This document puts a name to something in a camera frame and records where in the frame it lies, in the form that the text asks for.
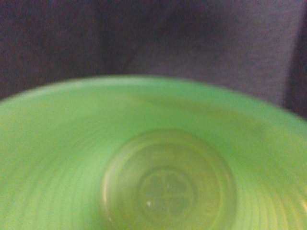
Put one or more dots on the green plastic cup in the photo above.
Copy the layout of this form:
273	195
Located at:
149	154

